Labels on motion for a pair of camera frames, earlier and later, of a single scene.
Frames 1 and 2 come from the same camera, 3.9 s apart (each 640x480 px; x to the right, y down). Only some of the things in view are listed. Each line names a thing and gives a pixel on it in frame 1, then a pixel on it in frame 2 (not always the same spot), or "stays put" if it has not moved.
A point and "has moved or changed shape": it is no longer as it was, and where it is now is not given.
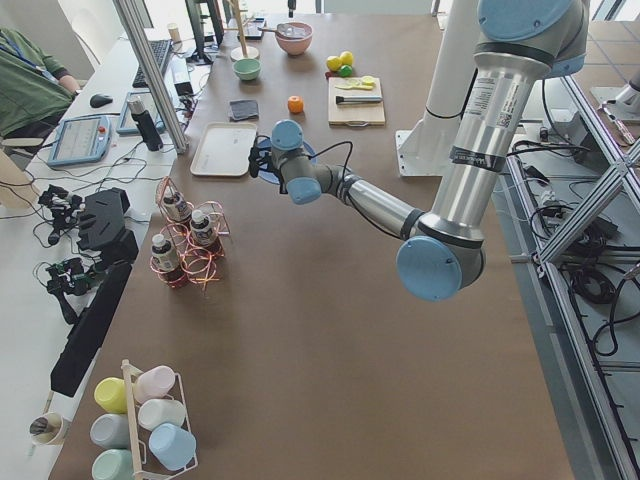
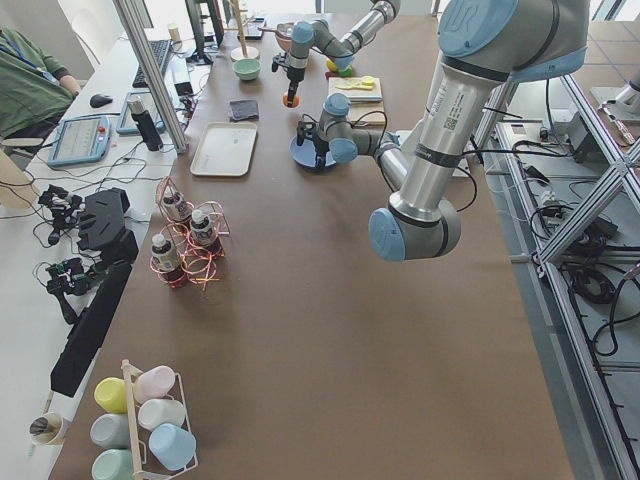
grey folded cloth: (240, 110) stays put
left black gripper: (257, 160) to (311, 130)
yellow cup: (111, 394) stays put
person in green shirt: (35, 88) stays put
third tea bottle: (176, 208) stays put
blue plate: (269, 171) has moved or changed shape
